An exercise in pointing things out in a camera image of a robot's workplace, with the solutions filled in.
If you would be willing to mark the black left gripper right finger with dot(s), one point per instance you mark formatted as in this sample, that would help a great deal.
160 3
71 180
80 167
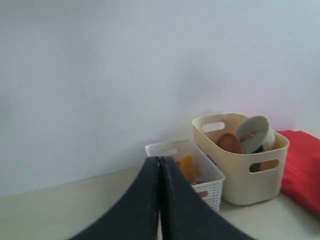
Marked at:
184 215

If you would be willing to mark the yellow cheese wedge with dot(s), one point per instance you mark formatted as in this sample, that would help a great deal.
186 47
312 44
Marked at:
188 167

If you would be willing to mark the cream plastic bin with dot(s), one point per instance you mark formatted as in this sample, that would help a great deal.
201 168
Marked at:
241 187

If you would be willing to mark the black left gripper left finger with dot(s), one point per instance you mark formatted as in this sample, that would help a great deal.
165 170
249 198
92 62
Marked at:
135 216

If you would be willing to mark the white ceramic bowl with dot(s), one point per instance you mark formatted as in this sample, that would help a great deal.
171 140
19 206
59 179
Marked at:
264 138

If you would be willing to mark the brown wooden plate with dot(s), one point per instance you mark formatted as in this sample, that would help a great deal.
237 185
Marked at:
228 143

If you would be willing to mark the white perforated plastic basket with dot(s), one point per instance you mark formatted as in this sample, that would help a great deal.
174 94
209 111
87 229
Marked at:
209 178

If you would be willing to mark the red scalloped placemat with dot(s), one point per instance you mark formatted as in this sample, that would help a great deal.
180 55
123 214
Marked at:
301 176

